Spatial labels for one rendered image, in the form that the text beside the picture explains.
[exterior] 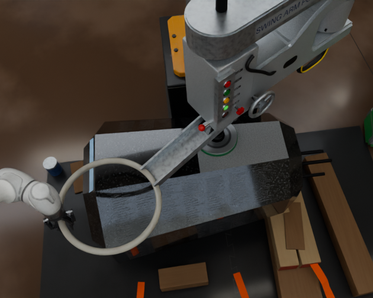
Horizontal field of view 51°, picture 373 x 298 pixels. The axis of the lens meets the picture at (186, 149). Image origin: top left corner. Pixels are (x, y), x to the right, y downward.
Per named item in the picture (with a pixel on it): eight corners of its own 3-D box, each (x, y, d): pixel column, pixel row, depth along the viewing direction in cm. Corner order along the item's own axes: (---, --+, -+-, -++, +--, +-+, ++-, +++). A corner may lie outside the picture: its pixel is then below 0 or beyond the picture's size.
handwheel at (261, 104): (259, 93, 184) (263, 73, 171) (274, 107, 180) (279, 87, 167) (235, 110, 180) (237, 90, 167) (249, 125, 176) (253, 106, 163)
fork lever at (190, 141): (242, 74, 196) (241, 70, 192) (269, 99, 189) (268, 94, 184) (139, 165, 196) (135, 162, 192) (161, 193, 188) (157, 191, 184)
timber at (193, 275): (161, 291, 249) (160, 288, 239) (160, 272, 255) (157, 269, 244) (208, 284, 250) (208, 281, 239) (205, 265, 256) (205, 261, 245)
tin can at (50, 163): (53, 178, 291) (47, 171, 280) (46, 169, 295) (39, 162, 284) (64, 171, 294) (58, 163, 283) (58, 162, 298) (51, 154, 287)
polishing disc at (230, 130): (218, 162, 199) (218, 161, 198) (188, 138, 207) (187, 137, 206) (245, 135, 206) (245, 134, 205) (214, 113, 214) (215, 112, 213)
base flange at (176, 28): (167, 20, 263) (166, 15, 258) (239, 12, 263) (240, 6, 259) (174, 78, 239) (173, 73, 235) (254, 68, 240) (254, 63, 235)
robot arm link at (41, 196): (68, 200, 166) (42, 187, 169) (58, 184, 152) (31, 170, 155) (52, 222, 161) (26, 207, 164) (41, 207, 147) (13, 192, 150)
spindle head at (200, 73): (244, 67, 195) (253, -7, 156) (275, 95, 186) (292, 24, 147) (186, 105, 186) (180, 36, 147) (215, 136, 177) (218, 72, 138)
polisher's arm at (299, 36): (315, 27, 211) (342, -59, 168) (347, 52, 201) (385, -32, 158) (208, 97, 192) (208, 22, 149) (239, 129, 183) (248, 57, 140)
